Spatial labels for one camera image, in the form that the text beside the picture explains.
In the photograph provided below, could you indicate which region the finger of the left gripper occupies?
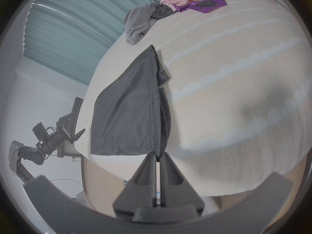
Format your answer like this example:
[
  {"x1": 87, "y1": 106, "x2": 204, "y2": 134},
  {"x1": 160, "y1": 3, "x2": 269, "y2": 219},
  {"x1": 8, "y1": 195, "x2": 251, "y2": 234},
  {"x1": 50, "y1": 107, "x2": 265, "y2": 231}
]
[
  {"x1": 72, "y1": 128, "x2": 86, "y2": 141},
  {"x1": 58, "y1": 114, "x2": 73, "y2": 126}
]

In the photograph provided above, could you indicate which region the black T-shirt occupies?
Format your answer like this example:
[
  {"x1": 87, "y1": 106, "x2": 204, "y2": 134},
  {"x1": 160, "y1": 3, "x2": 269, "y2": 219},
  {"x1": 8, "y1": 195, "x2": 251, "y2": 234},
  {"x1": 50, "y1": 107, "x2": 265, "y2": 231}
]
[{"x1": 90, "y1": 45, "x2": 171, "y2": 158}]

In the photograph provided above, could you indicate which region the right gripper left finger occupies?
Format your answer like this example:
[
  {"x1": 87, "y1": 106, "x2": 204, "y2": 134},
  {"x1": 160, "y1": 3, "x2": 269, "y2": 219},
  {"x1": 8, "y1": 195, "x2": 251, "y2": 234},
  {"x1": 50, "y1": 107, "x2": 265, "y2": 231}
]
[{"x1": 113, "y1": 153, "x2": 157, "y2": 216}]

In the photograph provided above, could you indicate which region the blue-green curtain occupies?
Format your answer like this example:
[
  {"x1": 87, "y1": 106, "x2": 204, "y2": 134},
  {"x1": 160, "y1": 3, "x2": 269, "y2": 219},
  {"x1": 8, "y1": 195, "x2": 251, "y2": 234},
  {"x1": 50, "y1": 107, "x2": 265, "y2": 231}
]
[
  {"x1": 23, "y1": 3, "x2": 113, "y2": 87},
  {"x1": 30, "y1": 0, "x2": 169, "y2": 45}
]

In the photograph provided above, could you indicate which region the bed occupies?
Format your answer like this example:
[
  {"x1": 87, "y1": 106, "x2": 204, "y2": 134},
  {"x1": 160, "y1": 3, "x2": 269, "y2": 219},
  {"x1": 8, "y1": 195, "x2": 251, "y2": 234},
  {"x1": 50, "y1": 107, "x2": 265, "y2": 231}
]
[{"x1": 73, "y1": 0, "x2": 312, "y2": 215}]

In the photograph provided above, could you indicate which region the black cable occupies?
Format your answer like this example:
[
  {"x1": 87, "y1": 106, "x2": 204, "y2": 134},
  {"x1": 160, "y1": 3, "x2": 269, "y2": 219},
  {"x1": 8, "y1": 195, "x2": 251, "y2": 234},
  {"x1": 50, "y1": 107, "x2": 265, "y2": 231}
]
[{"x1": 49, "y1": 179, "x2": 83, "y2": 187}]

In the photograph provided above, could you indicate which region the black chest of drawers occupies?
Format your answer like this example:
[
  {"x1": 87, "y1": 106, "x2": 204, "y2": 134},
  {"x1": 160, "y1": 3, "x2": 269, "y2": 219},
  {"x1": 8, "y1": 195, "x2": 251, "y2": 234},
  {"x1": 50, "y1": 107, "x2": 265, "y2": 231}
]
[{"x1": 66, "y1": 97, "x2": 84, "y2": 137}]

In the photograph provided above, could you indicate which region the grey garment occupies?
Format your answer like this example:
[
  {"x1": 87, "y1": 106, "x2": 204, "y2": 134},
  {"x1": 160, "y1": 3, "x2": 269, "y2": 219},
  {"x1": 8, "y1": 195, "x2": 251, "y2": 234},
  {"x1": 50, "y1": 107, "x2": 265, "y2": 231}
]
[{"x1": 123, "y1": 0, "x2": 159, "y2": 45}]

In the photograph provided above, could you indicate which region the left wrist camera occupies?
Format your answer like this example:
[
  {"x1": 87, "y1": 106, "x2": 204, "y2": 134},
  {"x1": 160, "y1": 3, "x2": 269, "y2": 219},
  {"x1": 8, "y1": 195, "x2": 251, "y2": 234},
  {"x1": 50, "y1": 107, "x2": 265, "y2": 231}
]
[{"x1": 32, "y1": 122, "x2": 49, "y2": 141}]

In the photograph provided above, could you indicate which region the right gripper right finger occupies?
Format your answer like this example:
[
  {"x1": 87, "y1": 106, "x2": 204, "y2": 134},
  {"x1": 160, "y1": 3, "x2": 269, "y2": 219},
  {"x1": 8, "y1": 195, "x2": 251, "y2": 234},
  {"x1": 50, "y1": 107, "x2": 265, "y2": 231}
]
[{"x1": 160, "y1": 153, "x2": 205, "y2": 215}]

